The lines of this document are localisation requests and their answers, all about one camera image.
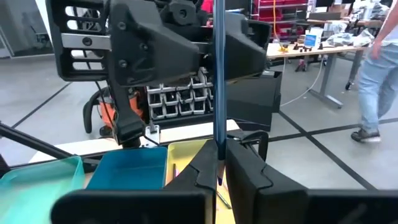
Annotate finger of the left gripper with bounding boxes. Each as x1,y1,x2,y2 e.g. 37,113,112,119
107,0,200,88
224,12,273,82

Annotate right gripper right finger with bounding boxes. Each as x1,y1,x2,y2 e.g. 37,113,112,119
224,138,398,224

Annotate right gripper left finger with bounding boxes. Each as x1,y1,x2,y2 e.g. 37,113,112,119
50,139,219,224

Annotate black pencil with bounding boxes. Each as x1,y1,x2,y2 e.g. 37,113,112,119
216,190,233,210

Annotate blue pencil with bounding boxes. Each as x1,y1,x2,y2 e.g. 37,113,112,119
213,0,228,187

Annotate red shelf bins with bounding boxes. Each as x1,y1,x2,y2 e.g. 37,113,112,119
250,0,312,40

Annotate yellow plastic bin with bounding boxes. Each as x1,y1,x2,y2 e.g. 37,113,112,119
164,138,237,224

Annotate grey parts organizer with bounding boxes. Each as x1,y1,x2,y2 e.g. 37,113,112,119
146,67,215,121

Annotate black case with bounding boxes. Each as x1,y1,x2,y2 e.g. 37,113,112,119
226,70,283,132

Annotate wooden workbench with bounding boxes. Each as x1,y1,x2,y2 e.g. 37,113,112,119
266,43,368,110

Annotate white blue box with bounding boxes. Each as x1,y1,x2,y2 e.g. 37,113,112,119
303,27,324,48

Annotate blue plastic bin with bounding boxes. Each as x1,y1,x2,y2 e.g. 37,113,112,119
85,146,169,191

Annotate orange shop vacuum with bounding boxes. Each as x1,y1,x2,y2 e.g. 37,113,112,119
82,86,146,138

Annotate person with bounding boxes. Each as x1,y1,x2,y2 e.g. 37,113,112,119
350,0,398,144

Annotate teal plastic bin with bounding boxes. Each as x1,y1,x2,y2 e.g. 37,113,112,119
0,155,86,224

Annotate orange-yellow cord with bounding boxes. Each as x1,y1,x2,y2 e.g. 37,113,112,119
272,0,289,52

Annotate white metal bracket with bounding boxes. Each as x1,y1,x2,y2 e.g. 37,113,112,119
144,124,161,147

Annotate white cable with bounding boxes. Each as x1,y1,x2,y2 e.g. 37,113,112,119
279,55,326,108

